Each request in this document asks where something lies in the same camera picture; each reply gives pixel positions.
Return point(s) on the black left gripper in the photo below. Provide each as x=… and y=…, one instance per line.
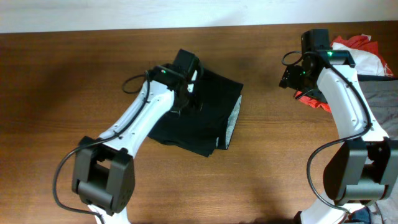
x=191, y=103

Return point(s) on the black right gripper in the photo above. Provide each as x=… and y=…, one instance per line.
x=290, y=77

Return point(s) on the black shorts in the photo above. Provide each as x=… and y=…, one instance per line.
x=208, y=125

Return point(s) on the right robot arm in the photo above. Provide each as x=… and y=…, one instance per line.
x=364, y=168

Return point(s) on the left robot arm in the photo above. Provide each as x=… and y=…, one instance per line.
x=103, y=173

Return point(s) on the dark navy garment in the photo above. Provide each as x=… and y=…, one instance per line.
x=374, y=78

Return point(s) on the white garment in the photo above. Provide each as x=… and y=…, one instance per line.
x=367, y=63

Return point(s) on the grey garment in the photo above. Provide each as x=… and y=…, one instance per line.
x=382, y=100

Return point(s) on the red garment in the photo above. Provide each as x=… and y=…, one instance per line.
x=364, y=42

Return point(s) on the blue jeans garment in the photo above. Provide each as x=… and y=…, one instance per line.
x=361, y=216

